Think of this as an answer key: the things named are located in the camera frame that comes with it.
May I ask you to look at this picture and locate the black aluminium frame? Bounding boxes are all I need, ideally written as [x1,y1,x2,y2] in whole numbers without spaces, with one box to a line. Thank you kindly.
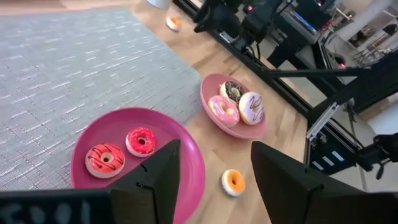
[172,0,398,181]

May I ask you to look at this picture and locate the pink glazed donut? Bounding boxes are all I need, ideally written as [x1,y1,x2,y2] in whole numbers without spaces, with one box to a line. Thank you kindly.
[207,95,241,128]

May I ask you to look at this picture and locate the small red sprinkled donut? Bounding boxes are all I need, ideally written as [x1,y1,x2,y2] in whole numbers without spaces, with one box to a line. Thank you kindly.
[125,126,157,158]

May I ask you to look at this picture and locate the grey equipment cart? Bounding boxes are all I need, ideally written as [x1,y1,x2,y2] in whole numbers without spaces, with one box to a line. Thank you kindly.
[267,6,330,68]

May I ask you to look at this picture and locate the orange-red chocolate-striped donut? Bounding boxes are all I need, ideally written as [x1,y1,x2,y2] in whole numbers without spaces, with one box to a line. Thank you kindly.
[85,142,126,179]

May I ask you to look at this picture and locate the chocolate glazed donut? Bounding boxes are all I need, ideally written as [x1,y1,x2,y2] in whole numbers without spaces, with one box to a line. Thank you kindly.
[219,81,246,105]

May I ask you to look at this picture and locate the white plant pot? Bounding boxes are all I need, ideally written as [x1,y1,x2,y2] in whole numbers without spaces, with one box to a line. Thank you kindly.
[146,0,172,10]

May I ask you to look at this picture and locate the small orange donut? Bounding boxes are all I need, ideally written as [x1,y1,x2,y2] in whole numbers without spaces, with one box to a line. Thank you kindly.
[221,169,246,197]
[165,16,183,32]

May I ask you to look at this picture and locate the light pink plate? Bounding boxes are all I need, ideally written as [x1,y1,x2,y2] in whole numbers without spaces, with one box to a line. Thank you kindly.
[200,73,267,140]

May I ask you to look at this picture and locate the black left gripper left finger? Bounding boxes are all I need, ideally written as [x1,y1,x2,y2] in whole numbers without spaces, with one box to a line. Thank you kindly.
[105,139,182,224]

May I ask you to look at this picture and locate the lavender chocolate-drizzled donut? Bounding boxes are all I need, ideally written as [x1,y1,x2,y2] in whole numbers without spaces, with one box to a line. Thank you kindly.
[238,91,265,126]

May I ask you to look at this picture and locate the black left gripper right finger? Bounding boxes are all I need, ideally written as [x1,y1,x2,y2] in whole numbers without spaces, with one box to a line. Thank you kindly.
[250,141,324,224]

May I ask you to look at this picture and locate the grey woven placemat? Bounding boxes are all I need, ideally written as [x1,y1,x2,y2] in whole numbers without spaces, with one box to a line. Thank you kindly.
[0,6,203,191]

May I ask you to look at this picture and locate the dark pink plate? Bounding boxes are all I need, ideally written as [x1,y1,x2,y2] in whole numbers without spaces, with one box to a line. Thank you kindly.
[70,106,206,224]

